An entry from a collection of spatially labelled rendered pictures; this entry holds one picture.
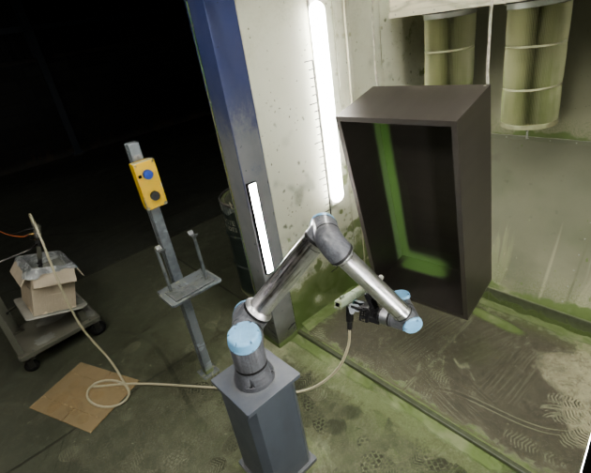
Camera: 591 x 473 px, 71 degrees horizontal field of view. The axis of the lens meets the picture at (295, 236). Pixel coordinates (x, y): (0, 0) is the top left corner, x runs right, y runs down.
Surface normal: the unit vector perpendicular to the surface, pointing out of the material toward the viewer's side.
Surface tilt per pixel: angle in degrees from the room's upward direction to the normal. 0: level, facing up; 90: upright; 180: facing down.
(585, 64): 90
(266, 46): 90
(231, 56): 90
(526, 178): 57
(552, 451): 0
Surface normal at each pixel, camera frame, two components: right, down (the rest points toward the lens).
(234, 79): 0.66, 0.26
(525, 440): -0.14, -0.87
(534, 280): -0.69, -0.13
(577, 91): -0.73, 0.41
